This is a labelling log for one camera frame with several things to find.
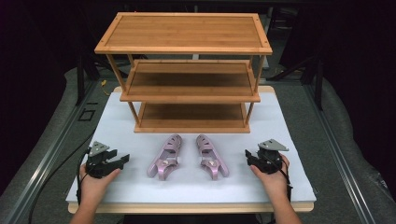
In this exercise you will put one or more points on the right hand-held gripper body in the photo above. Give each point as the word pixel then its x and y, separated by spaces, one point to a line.
pixel 269 160

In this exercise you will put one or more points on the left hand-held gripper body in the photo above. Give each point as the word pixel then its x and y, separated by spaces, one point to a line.
pixel 97 161

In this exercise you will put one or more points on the pink child sandal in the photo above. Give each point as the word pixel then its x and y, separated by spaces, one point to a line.
pixel 211 157
pixel 166 157

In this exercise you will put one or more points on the wooden three-tier shoe rack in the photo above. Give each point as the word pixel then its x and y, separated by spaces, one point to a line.
pixel 183 31

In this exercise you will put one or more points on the person's right hand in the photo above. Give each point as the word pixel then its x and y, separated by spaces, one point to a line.
pixel 274 183

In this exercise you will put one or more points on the person's left hand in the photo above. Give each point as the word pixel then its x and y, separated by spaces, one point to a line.
pixel 93 188

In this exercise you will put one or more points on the white table sheet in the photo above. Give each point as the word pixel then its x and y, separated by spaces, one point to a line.
pixel 193 189

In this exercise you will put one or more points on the yellow floor tag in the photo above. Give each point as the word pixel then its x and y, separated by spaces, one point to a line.
pixel 104 83

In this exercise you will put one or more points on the wooden table board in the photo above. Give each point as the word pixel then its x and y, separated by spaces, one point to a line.
pixel 186 207

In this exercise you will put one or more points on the black metal stand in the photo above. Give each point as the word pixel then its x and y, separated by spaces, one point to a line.
pixel 80 77
pixel 318 81

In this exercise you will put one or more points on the metal floor rail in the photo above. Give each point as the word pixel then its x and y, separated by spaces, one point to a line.
pixel 46 158
pixel 339 158

